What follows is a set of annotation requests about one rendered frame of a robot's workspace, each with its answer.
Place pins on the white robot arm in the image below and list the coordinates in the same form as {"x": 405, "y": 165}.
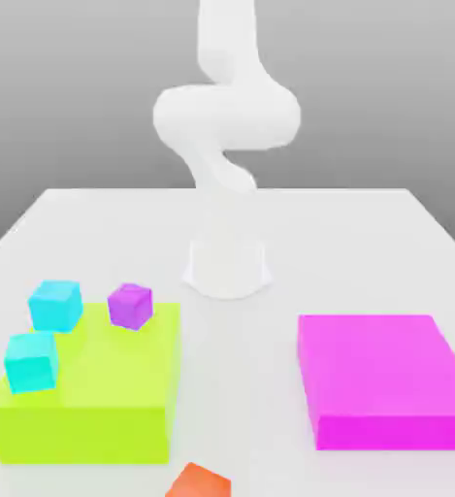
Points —
{"x": 227, "y": 116}

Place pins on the small purple cube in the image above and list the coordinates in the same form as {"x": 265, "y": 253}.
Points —
{"x": 130, "y": 306}

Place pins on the small cyan cube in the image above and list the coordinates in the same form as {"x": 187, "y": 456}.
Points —
{"x": 31, "y": 365}
{"x": 56, "y": 306}

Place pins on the small orange cube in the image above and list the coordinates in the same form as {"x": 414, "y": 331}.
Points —
{"x": 200, "y": 483}

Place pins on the large lime green box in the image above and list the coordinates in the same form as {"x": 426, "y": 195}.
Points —
{"x": 110, "y": 388}

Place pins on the large magenta box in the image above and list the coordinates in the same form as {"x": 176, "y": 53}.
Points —
{"x": 382, "y": 372}

